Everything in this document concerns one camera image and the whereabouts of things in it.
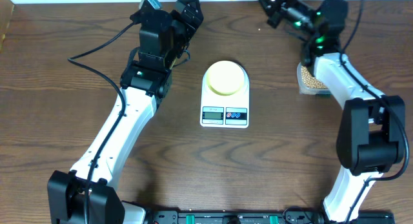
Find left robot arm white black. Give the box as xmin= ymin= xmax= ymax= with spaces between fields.
xmin=47 ymin=0 xmax=204 ymax=223

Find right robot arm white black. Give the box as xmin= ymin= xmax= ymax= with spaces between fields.
xmin=258 ymin=0 xmax=410 ymax=223

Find yellow plastic bowl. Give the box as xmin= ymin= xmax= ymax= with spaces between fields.
xmin=206 ymin=61 xmax=245 ymax=96

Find white digital kitchen scale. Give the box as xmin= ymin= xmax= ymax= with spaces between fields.
xmin=199 ymin=66 xmax=250 ymax=128

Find soybeans in container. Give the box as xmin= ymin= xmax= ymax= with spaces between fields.
xmin=301 ymin=66 xmax=327 ymax=89

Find clear plastic container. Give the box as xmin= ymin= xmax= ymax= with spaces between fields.
xmin=297 ymin=63 xmax=330 ymax=96

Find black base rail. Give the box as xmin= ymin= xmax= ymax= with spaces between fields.
xmin=141 ymin=210 xmax=395 ymax=224

